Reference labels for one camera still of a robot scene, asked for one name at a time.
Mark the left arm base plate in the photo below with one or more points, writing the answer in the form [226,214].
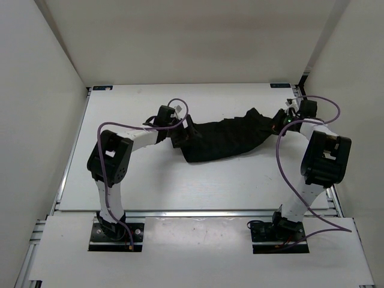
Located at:
[104,240]

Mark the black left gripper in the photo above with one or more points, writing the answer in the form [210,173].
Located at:
[189,131]

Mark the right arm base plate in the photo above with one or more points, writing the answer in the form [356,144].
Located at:
[279,236]

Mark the front aluminium rail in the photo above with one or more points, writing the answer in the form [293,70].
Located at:
[200,213]

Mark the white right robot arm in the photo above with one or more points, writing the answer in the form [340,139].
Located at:
[323,165]

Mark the black pleated skirt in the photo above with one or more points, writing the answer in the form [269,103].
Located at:
[227,138]

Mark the right blue label sticker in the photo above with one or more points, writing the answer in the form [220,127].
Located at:
[280,85]

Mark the blue label sticker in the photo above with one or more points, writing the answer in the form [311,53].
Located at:
[280,85]
[102,88]

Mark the left aluminium frame rail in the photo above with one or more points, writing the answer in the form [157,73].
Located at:
[23,280]

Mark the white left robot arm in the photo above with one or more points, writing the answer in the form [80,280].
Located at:
[110,157]

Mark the left blue label sticker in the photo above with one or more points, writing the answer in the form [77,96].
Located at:
[102,88]

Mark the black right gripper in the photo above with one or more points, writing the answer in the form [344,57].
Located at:
[280,114]

